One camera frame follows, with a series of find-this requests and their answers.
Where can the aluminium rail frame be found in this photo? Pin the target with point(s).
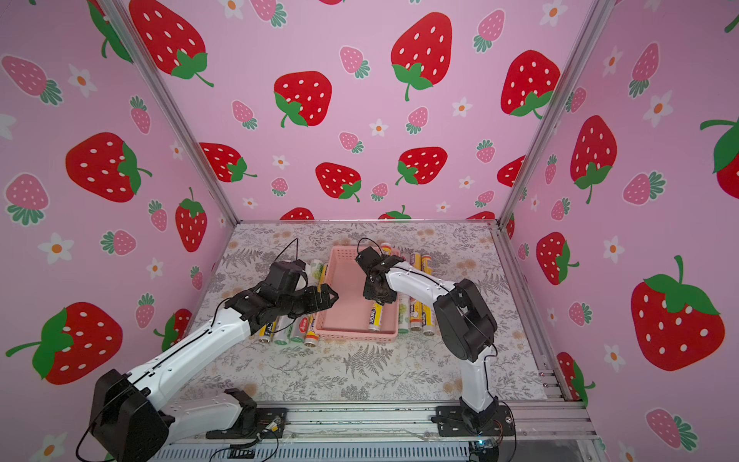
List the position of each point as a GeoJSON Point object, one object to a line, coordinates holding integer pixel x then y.
{"type": "Point", "coordinates": [536, 430]}

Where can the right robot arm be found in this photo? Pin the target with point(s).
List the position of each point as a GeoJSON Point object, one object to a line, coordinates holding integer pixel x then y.
{"type": "Point", "coordinates": [466, 324]}

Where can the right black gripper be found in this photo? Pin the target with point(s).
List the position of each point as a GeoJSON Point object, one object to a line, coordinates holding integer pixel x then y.
{"type": "Point", "coordinates": [374, 282]}

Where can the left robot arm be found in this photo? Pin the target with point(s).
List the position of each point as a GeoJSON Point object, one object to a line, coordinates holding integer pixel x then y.
{"type": "Point", "coordinates": [132, 416]}

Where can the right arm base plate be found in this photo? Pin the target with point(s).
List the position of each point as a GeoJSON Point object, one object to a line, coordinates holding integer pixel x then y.
{"type": "Point", "coordinates": [460, 421]}

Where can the pink plastic basket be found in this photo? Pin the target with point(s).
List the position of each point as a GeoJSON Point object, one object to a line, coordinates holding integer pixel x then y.
{"type": "Point", "coordinates": [350, 316]}

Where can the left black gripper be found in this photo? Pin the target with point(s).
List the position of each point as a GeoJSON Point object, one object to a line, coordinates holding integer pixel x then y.
{"type": "Point", "coordinates": [314, 303]}

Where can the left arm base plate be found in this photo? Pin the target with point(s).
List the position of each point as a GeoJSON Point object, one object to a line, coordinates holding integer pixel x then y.
{"type": "Point", "coordinates": [258, 422]}

